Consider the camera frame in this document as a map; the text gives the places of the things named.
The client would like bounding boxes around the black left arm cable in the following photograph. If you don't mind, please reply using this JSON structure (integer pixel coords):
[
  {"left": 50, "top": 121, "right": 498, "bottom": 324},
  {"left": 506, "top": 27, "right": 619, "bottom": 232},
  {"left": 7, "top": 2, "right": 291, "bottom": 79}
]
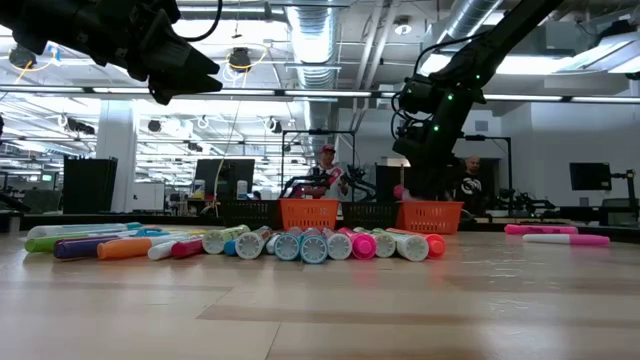
[{"left": 179, "top": 0, "right": 224, "bottom": 43}]

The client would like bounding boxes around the black partition panel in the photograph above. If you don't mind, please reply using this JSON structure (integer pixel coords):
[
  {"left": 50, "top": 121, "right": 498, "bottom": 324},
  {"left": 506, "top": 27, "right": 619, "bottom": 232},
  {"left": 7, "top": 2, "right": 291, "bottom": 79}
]
[{"left": 374, "top": 164, "right": 414, "bottom": 204}]

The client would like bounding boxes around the black plastic mesh basket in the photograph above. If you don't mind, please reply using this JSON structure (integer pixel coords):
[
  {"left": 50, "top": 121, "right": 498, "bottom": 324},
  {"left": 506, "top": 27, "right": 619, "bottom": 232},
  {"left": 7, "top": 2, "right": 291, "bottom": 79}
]
[
  {"left": 222, "top": 199, "right": 281, "bottom": 230},
  {"left": 341, "top": 201, "right": 401, "bottom": 230}
]

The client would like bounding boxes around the person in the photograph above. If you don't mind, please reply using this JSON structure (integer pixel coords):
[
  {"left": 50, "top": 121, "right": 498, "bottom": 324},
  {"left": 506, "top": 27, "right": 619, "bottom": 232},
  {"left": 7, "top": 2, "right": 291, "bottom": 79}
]
[
  {"left": 452, "top": 155, "right": 494, "bottom": 204},
  {"left": 304, "top": 144, "right": 351, "bottom": 200}
]

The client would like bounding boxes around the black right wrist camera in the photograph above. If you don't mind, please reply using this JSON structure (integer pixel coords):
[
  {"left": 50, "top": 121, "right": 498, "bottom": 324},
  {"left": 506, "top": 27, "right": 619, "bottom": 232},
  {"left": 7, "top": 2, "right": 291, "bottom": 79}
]
[{"left": 397, "top": 74, "right": 444, "bottom": 116}]

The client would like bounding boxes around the pink highlighter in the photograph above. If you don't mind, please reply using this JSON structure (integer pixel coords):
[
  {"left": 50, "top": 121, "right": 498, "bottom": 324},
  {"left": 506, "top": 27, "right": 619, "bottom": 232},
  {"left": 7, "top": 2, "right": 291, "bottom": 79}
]
[
  {"left": 503, "top": 224, "right": 580, "bottom": 236},
  {"left": 337, "top": 227, "right": 378, "bottom": 261}
]

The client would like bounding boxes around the orange highlighter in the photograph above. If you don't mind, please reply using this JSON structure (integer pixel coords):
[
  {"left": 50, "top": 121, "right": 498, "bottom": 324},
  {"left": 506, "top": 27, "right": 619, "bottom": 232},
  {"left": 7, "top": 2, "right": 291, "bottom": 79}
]
[{"left": 387, "top": 228, "right": 447, "bottom": 259}]

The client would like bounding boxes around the black metal frame stand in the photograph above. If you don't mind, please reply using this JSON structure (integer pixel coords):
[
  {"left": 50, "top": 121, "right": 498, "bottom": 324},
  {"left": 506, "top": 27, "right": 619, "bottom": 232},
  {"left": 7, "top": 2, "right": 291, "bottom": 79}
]
[
  {"left": 462, "top": 133, "right": 513, "bottom": 201},
  {"left": 281, "top": 128, "right": 357, "bottom": 201}
]

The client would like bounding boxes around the white ceiling light panel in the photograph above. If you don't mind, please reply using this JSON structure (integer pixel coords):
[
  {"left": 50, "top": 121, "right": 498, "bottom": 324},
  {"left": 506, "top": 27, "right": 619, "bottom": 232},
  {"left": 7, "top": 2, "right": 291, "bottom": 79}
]
[{"left": 554, "top": 29, "right": 640, "bottom": 76}]

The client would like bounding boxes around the white square column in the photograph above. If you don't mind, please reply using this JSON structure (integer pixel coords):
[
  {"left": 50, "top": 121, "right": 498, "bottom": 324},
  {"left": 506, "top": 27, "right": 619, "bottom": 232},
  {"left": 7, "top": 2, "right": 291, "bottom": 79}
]
[{"left": 95, "top": 99, "right": 140, "bottom": 214}]

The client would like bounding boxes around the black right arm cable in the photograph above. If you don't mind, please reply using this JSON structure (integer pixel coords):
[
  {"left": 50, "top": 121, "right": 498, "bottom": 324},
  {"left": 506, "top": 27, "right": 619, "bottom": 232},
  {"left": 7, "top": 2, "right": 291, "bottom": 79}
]
[{"left": 391, "top": 30, "right": 491, "bottom": 141}]

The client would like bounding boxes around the black monitor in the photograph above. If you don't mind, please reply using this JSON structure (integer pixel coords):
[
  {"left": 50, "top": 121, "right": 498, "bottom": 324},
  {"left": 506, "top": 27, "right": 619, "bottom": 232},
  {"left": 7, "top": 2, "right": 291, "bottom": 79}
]
[
  {"left": 194, "top": 158, "right": 257, "bottom": 201},
  {"left": 569, "top": 162, "right": 613, "bottom": 192}
]

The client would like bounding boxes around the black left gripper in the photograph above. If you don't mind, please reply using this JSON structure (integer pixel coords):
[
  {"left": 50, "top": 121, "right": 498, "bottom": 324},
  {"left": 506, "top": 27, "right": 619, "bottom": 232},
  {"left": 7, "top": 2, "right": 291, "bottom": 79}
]
[{"left": 64, "top": 0, "right": 224, "bottom": 106}]

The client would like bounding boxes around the green capped white marker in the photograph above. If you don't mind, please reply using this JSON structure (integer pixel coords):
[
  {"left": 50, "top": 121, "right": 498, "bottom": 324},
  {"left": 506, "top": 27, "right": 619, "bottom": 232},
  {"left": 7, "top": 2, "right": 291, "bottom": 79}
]
[{"left": 353, "top": 227, "right": 398, "bottom": 259}]

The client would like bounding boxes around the orange thin marker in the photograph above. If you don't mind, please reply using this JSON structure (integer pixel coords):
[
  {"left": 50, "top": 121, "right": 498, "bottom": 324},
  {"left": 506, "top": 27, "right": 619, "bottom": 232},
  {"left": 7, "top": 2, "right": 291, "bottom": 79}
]
[{"left": 96, "top": 234, "right": 194, "bottom": 261}]

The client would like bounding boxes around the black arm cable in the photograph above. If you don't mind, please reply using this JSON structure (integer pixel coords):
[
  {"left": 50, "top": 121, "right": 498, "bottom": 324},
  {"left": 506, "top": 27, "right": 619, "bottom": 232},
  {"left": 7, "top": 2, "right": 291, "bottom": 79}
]
[
  {"left": 179, "top": 0, "right": 224, "bottom": 43},
  {"left": 391, "top": 30, "right": 491, "bottom": 141}
]

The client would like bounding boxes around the green thin marker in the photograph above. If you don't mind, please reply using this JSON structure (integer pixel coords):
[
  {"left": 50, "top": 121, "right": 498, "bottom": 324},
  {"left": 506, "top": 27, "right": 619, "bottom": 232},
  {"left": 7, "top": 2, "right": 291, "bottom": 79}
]
[{"left": 23, "top": 233, "right": 126, "bottom": 254}]

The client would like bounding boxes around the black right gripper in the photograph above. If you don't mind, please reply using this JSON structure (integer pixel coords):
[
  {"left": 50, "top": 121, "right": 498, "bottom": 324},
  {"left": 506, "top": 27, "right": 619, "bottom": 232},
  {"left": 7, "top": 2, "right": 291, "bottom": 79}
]
[{"left": 392, "top": 127, "right": 454, "bottom": 200}]

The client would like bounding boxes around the black ceiling camera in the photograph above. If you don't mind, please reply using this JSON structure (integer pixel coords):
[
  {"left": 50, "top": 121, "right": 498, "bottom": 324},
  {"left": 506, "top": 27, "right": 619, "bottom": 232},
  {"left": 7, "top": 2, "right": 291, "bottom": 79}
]
[
  {"left": 8, "top": 45, "right": 37, "bottom": 69},
  {"left": 228, "top": 46, "right": 253, "bottom": 74}
]

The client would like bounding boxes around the long ceiling light strip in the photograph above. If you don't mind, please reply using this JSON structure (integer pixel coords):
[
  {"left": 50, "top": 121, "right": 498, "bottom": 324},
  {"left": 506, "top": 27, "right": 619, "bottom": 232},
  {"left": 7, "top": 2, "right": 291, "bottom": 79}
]
[{"left": 0, "top": 85, "right": 640, "bottom": 104}]

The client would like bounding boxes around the yellow-green highlighter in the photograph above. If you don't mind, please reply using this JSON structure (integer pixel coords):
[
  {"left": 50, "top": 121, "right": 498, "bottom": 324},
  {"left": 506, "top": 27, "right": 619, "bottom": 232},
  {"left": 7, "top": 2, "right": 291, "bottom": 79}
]
[{"left": 201, "top": 224, "right": 251, "bottom": 256}]

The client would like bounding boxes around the silver round air duct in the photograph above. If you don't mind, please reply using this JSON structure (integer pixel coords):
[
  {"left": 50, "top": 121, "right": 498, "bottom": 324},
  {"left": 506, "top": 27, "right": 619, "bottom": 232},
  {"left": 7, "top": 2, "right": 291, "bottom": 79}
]
[
  {"left": 439, "top": 0, "right": 506, "bottom": 41},
  {"left": 285, "top": 0, "right": 342, "bottom": 161}
]

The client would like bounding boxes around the blue highlighter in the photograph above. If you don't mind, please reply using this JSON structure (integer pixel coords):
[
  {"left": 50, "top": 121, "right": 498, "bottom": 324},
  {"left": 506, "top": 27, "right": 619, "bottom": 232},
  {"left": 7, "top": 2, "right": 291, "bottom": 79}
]
[
  {"left": 299, "top": 227, "right": 329, "bottom": 265},
  {"left": 273, "top": 226, "right": 303, "bottom": 262}
]

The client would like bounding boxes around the orange plastic mesh basket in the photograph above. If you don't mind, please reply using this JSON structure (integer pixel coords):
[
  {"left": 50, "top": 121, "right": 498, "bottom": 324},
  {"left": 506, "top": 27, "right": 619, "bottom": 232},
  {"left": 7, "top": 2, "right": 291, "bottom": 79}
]
[
  {"left": 278, "top": 198, "right": 341, "bottom": 231},
  {"left": 395, "top": 200, "right": 465, "bottom": 235}
]

